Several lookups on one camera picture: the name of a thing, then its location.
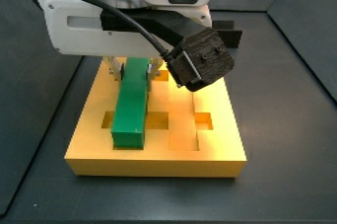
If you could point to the black angled bracket holder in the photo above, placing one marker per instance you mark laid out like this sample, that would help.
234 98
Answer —
228 33

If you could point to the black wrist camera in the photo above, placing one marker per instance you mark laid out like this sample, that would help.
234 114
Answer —
200 60

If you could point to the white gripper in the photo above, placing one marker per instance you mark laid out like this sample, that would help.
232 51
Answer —
77 33

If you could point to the yellow slotted board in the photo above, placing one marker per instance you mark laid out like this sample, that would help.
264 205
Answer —
192 137

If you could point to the green long bar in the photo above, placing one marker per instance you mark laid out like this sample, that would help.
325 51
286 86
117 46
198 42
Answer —
128 126

